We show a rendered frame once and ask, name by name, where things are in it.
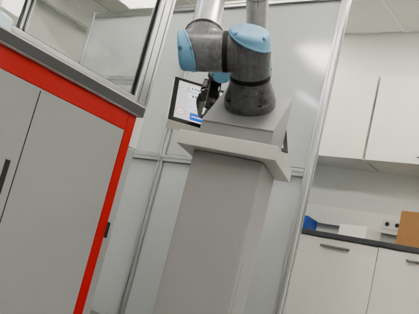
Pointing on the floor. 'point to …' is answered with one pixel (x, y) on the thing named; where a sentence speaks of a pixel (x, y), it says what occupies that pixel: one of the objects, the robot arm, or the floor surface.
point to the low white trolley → (55, 176)
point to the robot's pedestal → (218, 223)
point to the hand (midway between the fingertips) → (201, 116)
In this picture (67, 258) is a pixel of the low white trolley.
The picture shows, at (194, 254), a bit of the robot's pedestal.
